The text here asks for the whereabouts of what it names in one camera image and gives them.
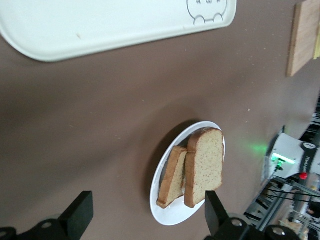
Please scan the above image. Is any grey metal frame structure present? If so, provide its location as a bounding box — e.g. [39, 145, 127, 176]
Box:
[243, 172, 320, 232]

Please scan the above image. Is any white round plate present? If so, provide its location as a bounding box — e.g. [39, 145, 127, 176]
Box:
[149, 120, 227, 227]

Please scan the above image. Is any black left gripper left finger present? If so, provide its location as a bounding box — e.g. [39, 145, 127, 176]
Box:
[29, 190, 95, 240]

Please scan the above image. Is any brown bread slice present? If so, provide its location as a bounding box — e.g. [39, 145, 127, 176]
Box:
[183, 126, 225, 209]
[156, 145, 189, 210]

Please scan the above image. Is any wooden cutting board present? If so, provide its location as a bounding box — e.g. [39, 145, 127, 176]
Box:
[286, 0, 320, 78]

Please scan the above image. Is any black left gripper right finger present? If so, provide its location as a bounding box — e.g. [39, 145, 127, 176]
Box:
[204, 190, 256, 240]

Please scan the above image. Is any cream bear print tray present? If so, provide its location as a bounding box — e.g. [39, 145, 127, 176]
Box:
[0, 0, 238, 63]

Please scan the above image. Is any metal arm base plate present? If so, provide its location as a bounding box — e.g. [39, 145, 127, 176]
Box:
[259, 147, 278, 187]

